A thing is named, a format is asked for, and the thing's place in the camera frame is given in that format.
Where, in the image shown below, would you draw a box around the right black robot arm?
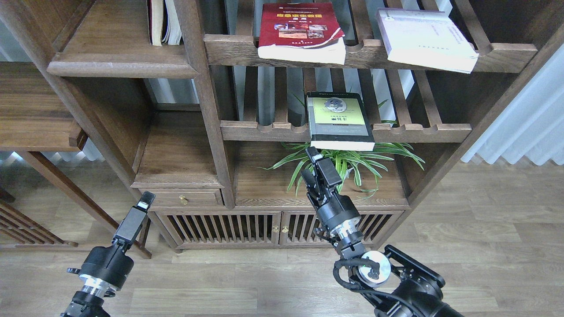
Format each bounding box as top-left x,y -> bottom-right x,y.
301,147 -> 460,317

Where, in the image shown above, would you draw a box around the red cover book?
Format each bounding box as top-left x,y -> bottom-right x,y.
257,3 -> 346,66

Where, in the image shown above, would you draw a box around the brass drawer knob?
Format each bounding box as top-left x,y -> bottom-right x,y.
178,195 -> 189,205

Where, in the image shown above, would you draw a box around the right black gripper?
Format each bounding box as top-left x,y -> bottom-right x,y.
301,147 -> 366,259

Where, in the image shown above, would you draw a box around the dark wooden bookshelf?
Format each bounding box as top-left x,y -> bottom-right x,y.
1,0 -> 563,251

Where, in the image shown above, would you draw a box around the upright books on shelf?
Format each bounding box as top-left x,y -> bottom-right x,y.
147,0 -> 182,46

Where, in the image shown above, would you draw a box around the green grey cover book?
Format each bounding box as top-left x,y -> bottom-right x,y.
306,92 -> 375,152

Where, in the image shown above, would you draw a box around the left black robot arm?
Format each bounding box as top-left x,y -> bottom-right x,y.
61,191 -> 156,317

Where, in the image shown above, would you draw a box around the brass cabinet door knobs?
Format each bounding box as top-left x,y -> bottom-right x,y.
272,225 -> 289,233

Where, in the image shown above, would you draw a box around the green spider plant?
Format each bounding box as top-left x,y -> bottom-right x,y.
271,140 -> 424,198

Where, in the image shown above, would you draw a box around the white lavender cover book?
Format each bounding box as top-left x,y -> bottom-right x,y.
376,8 -> 478,74

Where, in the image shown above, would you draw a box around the white curtain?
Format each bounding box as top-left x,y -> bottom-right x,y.
461,48 -> 564,165

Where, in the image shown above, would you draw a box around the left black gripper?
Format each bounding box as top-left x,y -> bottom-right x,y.
67,191 -> 156,298

